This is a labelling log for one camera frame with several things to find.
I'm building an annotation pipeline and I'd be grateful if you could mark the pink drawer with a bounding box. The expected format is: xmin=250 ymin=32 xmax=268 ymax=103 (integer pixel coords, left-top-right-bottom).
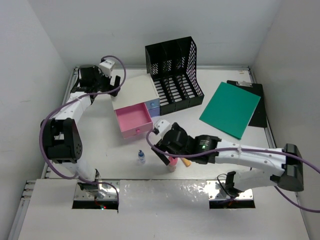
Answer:
xmin=114 ymin=103 xmax=153 ymax=139

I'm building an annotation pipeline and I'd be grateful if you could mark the purple wide drawer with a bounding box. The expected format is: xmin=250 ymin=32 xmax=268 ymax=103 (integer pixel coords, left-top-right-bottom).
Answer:
xmin=148 ymin=107 xmax=160 ymax=118

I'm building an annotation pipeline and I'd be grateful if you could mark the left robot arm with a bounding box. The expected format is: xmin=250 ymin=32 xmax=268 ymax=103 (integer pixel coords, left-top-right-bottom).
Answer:
xmin=39 ymin=59 xmax=122 ymax=198

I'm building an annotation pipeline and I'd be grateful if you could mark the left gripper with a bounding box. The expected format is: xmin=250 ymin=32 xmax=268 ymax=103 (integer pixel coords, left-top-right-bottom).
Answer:
xmin=92 ymin=66 xmax=120 ymax=97

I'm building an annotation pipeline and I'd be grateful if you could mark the black mesh file organizer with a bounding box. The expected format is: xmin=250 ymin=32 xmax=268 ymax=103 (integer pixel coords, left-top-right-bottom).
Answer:
xmin=145 ymin=36 xmax=205 ymax=116

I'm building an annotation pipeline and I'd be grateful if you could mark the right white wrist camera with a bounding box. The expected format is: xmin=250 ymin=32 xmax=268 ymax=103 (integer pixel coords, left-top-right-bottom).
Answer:
xmin=153 ymin=119 xmax=171 ymax=138

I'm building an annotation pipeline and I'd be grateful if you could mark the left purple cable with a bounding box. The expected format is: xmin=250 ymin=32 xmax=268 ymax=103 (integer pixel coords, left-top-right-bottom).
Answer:
xmin=38 ymin=55 xmax=127 ymax=201

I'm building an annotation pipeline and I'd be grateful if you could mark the white drawer cabinet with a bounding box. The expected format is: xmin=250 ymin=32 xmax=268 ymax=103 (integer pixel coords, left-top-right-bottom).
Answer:
xmin=111 ymin=74 xmax=160 ymax=110

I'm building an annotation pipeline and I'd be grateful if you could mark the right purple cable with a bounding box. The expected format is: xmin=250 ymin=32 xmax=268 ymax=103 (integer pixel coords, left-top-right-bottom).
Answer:
xmin=146 ymin=128 xmax=320 ymax=214

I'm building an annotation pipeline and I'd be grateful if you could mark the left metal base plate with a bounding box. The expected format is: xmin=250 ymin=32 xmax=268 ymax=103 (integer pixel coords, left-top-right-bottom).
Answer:
xmin=73 ymin=182 xmax=118 ymax=201

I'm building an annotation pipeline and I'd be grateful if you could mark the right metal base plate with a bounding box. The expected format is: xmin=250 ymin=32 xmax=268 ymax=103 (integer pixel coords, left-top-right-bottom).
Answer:
xmin=205 ymin=180 xmax=254 ymax=201

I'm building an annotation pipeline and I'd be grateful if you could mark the pink lid jar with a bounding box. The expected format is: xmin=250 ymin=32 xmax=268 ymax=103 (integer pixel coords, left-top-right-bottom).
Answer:
xmin=167 ymin=156 xmax=178 ymax=172

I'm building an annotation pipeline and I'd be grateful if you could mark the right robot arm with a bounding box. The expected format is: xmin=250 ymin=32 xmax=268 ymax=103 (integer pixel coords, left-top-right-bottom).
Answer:
xmin=151 ymin=119 xmax=304 ymax=198

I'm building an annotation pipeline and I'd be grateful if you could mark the purple cable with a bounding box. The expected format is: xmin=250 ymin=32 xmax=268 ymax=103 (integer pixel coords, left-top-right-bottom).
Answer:
xmin=38 ymin=55 xmax=127 ymax=201
xmin=146 ymin=128 xmax=320 ymax=214

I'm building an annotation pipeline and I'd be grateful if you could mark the small blue cap bottle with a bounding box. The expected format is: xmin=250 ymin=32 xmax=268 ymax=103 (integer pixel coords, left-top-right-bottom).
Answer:
xmin=138 ymin=150 xmax=146 ymax=165

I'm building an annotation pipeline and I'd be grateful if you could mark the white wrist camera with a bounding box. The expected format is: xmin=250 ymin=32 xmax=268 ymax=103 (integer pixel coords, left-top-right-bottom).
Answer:
xmin=98 ymin=59 xmax=115 ymax=78
xmin=153 ymin=119 xmax=171 ymax=138

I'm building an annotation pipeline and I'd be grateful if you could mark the metal base plate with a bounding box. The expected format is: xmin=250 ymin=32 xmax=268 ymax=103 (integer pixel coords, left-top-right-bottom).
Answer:
xmin=205 ymin=180 xmax=254 ymax=201
xmin=73 ymin=182 xmax=118 ymax=201

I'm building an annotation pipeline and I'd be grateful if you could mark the aluminium table frame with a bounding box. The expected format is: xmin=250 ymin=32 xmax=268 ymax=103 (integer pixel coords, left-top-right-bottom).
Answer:
xmin=9 ymin=69 xmax=308 ymax=240

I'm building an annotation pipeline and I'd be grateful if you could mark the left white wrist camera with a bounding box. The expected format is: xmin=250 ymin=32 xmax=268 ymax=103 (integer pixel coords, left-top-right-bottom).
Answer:
xmin=98 ymin=59 xmax=115 ymax=78

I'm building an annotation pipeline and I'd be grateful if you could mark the orange highlighter pen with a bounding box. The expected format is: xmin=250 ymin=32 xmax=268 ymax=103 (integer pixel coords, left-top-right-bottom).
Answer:
xmin=180 ymin=158 xmax=191 ymax=168

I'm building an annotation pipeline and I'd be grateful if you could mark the light blue small drawer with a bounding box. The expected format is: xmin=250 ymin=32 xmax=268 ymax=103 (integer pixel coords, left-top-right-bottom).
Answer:
xmin=145 ymin=98 xmax=160 ymax=110

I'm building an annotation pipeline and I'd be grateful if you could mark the green notebook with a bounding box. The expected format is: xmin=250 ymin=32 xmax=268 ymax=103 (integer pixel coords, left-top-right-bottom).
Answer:
xmin=199 ymin=82 xmax=261 ymax=140

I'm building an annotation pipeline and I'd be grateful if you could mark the black clipboard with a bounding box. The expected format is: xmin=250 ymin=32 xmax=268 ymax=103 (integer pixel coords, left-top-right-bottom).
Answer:
xmin=227 ymin=80 xmax=267 ymax=128

